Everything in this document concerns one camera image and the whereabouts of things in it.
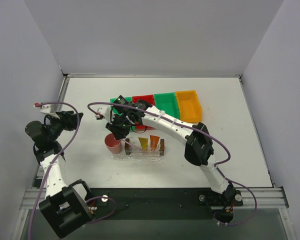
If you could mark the left green plastic bin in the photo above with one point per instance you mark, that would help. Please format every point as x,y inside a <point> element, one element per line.
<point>113,102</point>

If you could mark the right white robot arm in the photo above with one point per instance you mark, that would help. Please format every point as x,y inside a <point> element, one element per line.
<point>194,137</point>

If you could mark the white toothbrush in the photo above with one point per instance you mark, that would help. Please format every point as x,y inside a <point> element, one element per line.
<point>132,145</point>

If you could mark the orange toothpaste tube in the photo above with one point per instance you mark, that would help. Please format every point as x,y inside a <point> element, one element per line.
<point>154,140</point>

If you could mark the brown tray handle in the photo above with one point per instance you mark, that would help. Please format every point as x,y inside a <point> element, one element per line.
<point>162,147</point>
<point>127,146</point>

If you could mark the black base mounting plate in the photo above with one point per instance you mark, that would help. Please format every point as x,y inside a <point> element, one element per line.
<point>161,203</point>

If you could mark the orange plastic bin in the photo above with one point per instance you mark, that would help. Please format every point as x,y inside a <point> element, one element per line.
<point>190,109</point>

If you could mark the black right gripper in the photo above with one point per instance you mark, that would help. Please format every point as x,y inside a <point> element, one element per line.
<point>115,129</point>

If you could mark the green plastic bin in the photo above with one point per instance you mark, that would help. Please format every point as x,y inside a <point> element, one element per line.
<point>168,103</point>
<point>113,102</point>

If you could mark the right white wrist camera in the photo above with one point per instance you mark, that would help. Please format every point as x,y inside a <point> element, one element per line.
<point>105,112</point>

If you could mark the clear textured glass tray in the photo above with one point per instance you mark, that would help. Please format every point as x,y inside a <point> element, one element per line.
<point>138,155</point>

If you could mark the yellow toothpaste tube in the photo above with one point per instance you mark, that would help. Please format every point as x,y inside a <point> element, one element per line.
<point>143,143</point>

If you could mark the right green plastic bin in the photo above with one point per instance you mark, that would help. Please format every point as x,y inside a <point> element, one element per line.
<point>168,103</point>

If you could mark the front aluminium rail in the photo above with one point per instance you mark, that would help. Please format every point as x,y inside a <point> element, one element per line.
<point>266,198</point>

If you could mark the pink plastic cup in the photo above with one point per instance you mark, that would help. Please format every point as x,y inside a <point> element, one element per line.
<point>113,145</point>

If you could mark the red plastic bin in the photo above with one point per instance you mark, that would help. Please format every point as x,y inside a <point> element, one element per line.
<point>148,98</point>

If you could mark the aluminium table edge rail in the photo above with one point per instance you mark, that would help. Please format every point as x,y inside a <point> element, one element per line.
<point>94,87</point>

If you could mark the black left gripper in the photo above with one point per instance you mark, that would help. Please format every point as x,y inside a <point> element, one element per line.
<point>71,118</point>

